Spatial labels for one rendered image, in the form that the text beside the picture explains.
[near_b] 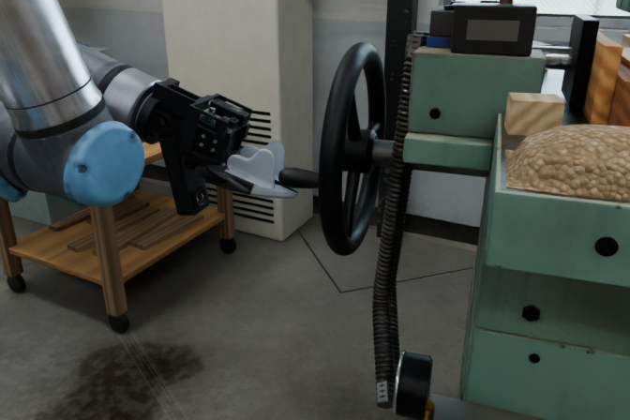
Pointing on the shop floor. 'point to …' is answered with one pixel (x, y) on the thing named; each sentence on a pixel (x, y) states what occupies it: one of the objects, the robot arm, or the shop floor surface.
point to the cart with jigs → (113, 240)
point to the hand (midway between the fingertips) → (286, 195)
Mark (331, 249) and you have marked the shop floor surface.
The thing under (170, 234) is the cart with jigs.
